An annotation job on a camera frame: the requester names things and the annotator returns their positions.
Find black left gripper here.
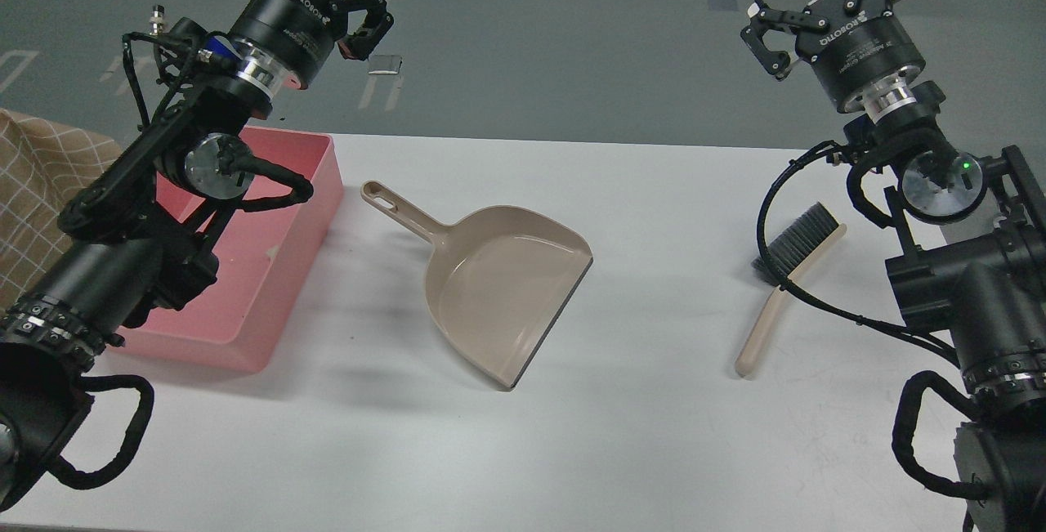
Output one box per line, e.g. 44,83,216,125
229,0,395,90

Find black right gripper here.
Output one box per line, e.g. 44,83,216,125
740,0,926,114

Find beige hand brush black bristles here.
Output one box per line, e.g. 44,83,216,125
735,202,847,378

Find beige plastic dustpan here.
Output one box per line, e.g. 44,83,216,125
361,181,594,390

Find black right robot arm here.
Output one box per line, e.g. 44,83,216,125
735,0,1045,531

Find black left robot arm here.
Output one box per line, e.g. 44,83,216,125
2,0,395,509

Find pink plastic bin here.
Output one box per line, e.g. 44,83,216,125
120,128,344,373

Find silver floor outlet plate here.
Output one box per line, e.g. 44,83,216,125
369,55,404,75

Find brown checkered cloth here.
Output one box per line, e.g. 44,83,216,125
1,109,121,309

